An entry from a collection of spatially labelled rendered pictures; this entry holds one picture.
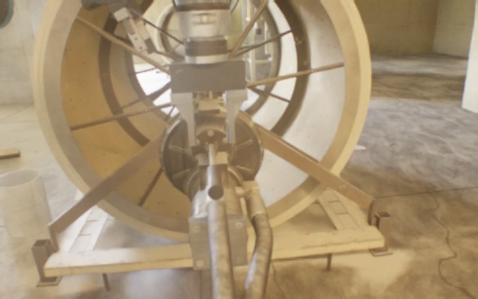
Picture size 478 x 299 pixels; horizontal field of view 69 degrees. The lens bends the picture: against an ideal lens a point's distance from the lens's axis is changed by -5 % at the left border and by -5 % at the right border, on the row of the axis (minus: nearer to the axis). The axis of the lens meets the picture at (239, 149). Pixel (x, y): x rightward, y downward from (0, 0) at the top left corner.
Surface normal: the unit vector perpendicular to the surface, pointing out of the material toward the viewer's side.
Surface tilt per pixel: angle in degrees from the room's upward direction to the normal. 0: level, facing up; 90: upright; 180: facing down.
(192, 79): 90
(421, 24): 90
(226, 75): 90
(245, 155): 90
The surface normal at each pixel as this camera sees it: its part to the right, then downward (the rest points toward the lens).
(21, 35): 0.10, 0.34
